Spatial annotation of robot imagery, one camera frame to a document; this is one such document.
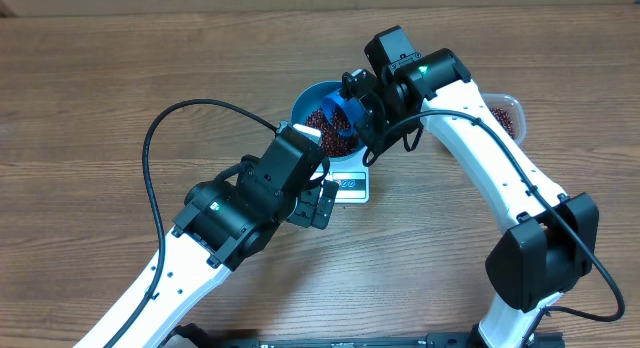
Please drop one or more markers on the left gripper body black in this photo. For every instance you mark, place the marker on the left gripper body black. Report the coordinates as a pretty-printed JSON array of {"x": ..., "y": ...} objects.
[{"x": 304, "y": 212}]

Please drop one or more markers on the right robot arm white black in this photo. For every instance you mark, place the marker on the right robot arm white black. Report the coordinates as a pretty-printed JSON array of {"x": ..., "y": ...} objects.
[{"x": 547, "y": 236}]

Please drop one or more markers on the blue bowl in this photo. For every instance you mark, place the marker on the blue bowl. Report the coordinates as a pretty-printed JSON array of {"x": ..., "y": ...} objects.
[{"x": 310, "y": 100}]

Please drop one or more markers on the clear plastic container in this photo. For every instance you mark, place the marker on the clear plastic container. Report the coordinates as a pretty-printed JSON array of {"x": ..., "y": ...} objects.
[{"x": 515, "y": 109}]

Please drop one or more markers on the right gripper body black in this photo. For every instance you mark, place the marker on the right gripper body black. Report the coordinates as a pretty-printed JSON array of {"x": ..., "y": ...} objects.
[{"x": 380, "y": 129}]

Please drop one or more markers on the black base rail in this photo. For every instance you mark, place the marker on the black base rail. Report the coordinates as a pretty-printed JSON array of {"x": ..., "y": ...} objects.
[{"x": 193, "y": 336}]

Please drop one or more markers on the red beans in bowl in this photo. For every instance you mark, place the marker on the red beans in bowl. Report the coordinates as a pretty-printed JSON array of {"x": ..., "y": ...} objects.
[{"x": 334, "y": 146}]

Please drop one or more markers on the blue plastic scoop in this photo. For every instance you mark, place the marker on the blue plastic scoop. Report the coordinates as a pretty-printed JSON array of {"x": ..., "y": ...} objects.
[{"x": 342, "y": 113}]

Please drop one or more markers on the white kitchen scale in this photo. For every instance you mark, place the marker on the white kitchen scale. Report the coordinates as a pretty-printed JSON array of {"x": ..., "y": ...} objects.
[{"x": 352, "y": 177}]

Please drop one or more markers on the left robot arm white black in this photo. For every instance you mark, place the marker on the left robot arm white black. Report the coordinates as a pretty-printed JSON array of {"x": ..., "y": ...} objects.
[{"x": 223, "y": 222}]

